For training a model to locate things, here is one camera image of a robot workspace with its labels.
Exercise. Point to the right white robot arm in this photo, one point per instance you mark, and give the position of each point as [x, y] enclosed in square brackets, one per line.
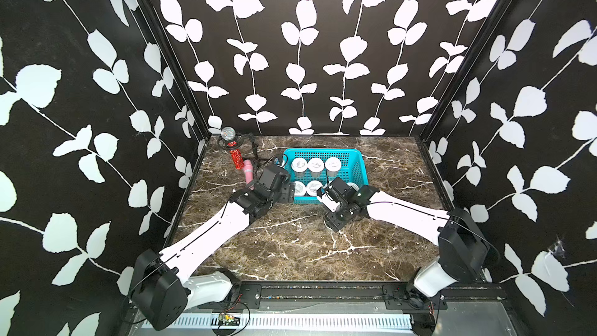
[462, 247]

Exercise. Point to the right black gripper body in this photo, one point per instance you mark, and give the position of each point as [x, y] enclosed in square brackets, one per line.
[337, 218]

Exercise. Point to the white vented strip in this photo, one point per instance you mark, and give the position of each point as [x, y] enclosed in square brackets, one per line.
[388, 323]

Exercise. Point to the teal plastic basket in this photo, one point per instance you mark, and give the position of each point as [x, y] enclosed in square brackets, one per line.
[353, 165]

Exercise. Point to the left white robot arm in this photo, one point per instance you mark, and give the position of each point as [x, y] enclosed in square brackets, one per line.
[162, 285]

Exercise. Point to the small circuit board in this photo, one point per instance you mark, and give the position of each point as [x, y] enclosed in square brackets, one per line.
[227, 320]

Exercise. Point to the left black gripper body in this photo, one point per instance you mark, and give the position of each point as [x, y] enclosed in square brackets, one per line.
[286, 193]

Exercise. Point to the black mini tripod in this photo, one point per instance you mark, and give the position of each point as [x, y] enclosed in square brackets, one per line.
[255, 160]

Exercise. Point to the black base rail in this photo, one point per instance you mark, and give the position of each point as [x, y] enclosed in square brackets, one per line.
[392, 295]

